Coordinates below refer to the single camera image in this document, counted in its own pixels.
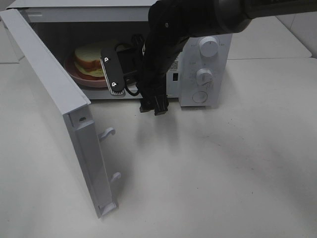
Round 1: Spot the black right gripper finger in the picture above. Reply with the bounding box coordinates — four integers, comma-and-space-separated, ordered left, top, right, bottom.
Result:
139, 96, 155, 113
154, 94, 169, 116

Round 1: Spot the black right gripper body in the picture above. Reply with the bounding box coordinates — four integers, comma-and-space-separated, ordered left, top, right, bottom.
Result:
136, 59, 173, 98

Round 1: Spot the upper white microwave knob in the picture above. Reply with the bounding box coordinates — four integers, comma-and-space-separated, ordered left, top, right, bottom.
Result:
199, 36, 219, 58

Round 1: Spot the white microwave oven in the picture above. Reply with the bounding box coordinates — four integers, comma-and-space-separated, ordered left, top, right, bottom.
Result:
6, 0, 232, 107

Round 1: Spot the white microwave knob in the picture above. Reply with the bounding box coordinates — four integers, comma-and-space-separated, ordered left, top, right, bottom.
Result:
199, 36, 219, 58
196, 68, 213, 86

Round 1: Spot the warning label sticker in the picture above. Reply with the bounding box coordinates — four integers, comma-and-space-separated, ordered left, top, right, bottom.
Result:
169, 56, 182, 71

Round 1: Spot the pink round plate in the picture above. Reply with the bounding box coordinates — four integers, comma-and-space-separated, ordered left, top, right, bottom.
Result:
63, 53, 107, 88

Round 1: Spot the lower white microwave knob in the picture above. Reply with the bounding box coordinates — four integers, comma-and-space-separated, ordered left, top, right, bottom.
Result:
196, 68, 213, 86

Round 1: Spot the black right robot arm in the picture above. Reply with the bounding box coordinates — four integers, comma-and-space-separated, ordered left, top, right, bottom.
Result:
136, 0, 317, 115

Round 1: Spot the round white door button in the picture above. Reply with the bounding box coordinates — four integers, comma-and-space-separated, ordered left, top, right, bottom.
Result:
192, 91, 208, 104

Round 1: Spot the sandwich with lettuce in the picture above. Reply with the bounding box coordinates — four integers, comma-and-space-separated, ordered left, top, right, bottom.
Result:
74, 39, 118, 80

